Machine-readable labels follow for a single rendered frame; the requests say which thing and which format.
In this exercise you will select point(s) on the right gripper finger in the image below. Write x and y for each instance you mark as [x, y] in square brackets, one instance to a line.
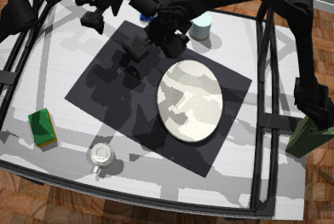
[100, 29]
[116, 6]

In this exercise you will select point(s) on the white oval platter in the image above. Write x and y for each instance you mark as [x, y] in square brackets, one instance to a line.
[189, 101]

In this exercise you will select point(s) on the green kitchen sponge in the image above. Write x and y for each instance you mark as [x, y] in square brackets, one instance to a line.
[42, 128]

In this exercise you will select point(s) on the white espresso cup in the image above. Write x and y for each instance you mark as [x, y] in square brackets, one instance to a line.
[102, 155]

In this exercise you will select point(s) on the dark grey rectangular mat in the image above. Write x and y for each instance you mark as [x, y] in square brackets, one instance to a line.
[124, 95]

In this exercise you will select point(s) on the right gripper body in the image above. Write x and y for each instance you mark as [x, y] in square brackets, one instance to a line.
[95, 19]

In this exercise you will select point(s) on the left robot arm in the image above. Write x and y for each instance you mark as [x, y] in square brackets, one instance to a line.
[299, 15]

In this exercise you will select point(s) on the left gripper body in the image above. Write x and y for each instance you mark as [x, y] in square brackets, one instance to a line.
[136, 49]

